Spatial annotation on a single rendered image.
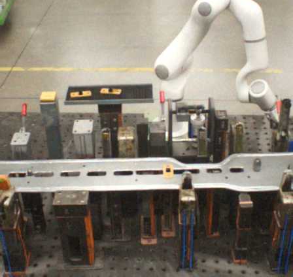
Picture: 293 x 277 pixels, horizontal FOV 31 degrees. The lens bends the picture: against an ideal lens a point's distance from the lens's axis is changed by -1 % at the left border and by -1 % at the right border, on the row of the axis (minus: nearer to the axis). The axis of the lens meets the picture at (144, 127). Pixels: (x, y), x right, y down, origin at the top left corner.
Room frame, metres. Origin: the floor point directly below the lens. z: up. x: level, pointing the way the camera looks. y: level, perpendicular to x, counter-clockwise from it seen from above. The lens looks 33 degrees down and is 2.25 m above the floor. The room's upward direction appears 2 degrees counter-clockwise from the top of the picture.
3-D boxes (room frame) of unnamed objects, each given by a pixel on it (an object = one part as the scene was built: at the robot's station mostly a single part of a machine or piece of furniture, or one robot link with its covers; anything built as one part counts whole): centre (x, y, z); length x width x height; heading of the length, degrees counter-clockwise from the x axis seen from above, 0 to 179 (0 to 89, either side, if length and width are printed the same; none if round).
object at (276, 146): (1.77, -0.55, 0.88); 0.07 x 0.06 x 0.35; 179
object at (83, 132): (1.78, 0.24, 0.90); 0.13 x 0.10 x 0.41; 179
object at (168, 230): (1.62, -0.09, 0.84); 0.13 x 0.05 x 0.29; 179
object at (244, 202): (1.43, -0.36, 0.84); 0.11 x 0.08 x 0.29; 179
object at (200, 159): (1.73, -0.23, 0.84); 0.04 x 0.03 x 0.29; 89
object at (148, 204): (1.61, 0.00, 0.84); 0.17 x 0.06 x 0.29; 179
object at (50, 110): (1.95, 0.40, 0.92); 0.08 x 0.08 x 0.44; 89
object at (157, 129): (1.81, -0.05, 0.89); 0.13 x 0.11 x 0.38; 179
